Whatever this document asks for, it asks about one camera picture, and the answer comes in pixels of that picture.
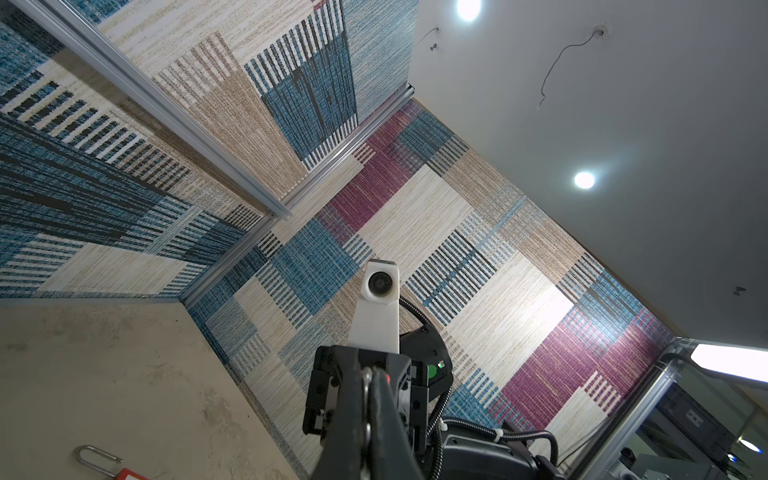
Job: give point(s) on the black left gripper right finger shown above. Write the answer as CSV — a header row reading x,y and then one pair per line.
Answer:
x,y
389,455

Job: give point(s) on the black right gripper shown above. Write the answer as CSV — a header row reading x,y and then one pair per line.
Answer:
x,y
415,382

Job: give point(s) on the red padlock on right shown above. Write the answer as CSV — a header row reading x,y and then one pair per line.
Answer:
x,y
106,464

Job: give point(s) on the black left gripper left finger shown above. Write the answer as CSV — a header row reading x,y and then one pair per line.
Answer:
x,y
342,456

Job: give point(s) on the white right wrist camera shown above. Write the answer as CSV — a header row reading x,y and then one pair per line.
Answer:
x,y
375,324

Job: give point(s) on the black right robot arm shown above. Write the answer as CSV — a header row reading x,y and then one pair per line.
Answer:
x,y
461,449

